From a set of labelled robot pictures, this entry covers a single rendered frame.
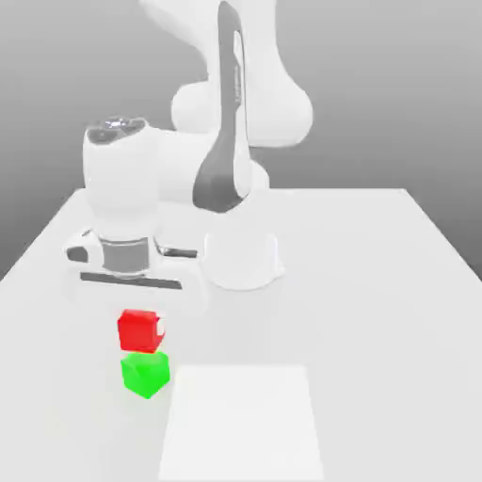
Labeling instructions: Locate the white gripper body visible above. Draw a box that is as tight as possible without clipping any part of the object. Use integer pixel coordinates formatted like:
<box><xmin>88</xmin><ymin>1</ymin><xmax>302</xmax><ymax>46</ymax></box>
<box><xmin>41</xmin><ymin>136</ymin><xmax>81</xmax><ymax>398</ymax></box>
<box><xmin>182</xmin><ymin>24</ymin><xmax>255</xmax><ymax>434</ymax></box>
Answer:
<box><xmin>66</xmin><ymin>265</ymin><xmax>209</xmax><ymax>317</ymax></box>

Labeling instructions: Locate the small red cube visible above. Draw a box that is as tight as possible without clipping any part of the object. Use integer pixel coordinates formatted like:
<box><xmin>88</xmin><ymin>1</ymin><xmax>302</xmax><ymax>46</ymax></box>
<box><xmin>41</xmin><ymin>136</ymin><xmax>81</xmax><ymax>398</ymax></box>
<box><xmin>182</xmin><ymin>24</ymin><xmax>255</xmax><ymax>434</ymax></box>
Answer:
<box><xmin>117</xmin><ymin>309</ymin><xmax>168</xmax><ymax>354</ymax></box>

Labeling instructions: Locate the small green cube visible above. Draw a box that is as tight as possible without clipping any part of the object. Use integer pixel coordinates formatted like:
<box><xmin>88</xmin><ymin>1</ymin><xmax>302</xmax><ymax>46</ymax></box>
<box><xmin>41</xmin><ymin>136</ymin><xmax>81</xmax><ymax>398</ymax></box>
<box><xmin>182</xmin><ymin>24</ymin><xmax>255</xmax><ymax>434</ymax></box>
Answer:
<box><xmin>120</xmin><ymin>351</ymin><xmax>171</xmax><ymax>400</ymax></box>

